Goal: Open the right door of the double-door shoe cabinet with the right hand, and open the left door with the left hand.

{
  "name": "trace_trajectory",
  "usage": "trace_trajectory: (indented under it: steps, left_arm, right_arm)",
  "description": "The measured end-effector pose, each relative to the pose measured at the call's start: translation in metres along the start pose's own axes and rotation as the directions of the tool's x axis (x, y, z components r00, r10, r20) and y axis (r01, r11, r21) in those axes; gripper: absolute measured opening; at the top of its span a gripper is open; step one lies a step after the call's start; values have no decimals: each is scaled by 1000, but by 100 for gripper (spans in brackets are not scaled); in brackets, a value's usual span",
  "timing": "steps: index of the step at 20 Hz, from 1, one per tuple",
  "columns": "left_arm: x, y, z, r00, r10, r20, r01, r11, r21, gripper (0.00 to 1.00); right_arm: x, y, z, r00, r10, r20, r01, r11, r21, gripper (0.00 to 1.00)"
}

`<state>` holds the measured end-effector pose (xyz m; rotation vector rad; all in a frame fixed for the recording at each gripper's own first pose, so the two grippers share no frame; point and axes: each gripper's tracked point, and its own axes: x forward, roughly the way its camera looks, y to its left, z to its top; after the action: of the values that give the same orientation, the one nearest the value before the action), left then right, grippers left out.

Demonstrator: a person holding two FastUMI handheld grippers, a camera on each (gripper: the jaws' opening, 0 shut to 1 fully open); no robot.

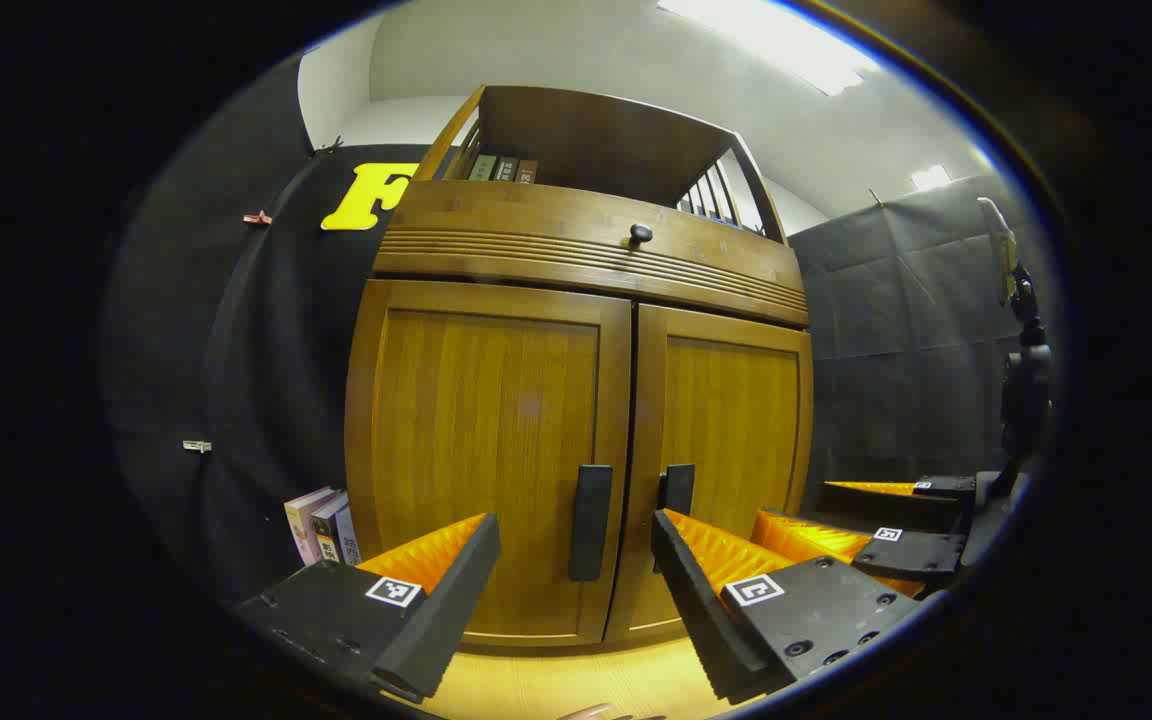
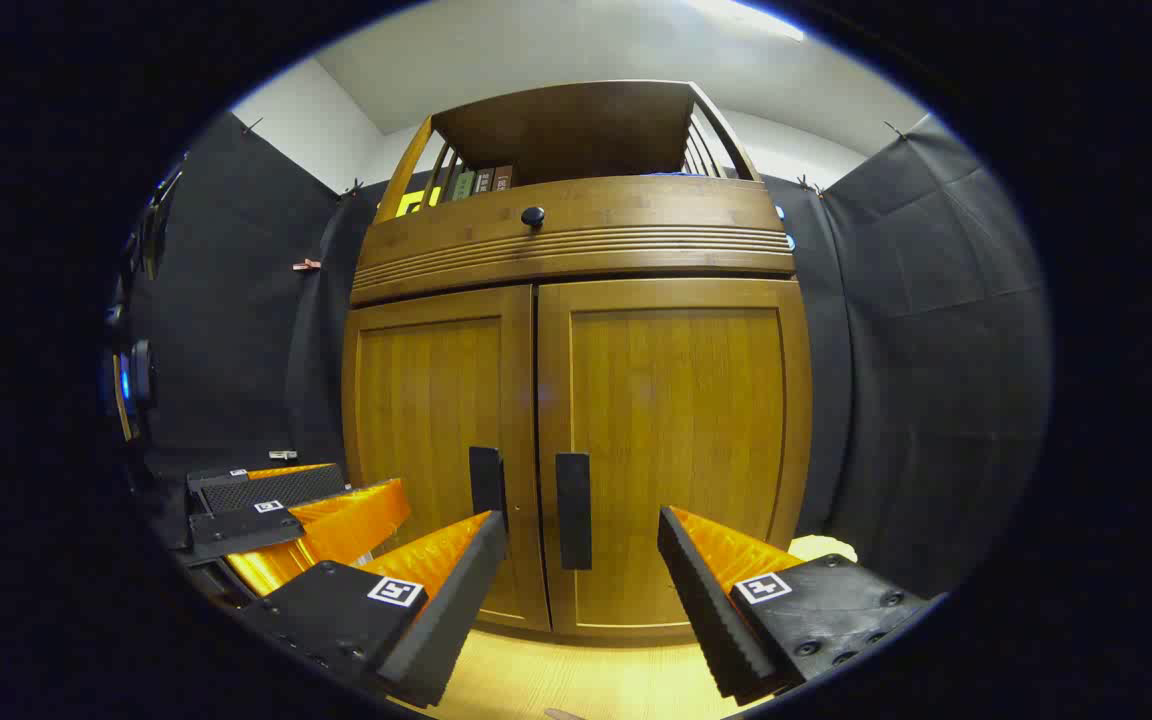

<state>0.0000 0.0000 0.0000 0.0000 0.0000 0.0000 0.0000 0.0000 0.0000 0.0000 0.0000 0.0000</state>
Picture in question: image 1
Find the red clip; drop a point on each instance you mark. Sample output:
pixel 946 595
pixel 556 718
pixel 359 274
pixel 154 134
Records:
pixel 257 217

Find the small ceiling light panel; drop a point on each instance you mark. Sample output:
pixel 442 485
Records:
pixel 931 178

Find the blue book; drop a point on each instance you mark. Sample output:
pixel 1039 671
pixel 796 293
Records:
pixel 348 540

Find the large ceiling light panel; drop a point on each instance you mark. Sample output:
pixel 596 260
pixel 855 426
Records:
pixel 776 40

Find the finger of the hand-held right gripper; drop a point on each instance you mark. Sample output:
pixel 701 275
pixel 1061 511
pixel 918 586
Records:
pixel 886 508
pixel 911 555

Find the green book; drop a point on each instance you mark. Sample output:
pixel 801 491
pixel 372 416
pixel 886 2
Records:
pixel 482 167

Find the white clip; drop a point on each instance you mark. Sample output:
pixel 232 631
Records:
pixel 197 446

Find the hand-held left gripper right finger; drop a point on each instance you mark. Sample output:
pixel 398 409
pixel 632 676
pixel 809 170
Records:
pixel 701 610

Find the brown book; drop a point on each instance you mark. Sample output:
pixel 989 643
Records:
pixel 527 172

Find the wooden shoe cabinet door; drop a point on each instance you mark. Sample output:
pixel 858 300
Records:
pixel 486 420
pixel 736 430

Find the wooden drawer with black knob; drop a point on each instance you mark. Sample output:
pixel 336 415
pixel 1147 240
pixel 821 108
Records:
pixel 536 225

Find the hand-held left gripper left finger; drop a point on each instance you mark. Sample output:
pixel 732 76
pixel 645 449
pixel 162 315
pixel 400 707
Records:
pixel 446 620

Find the grey book with yellow label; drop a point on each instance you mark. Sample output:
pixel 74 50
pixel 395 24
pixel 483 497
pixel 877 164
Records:
pixel 326 530

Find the wooden double-door shoe cabinet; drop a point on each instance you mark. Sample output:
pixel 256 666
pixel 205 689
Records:
pixel 596 140

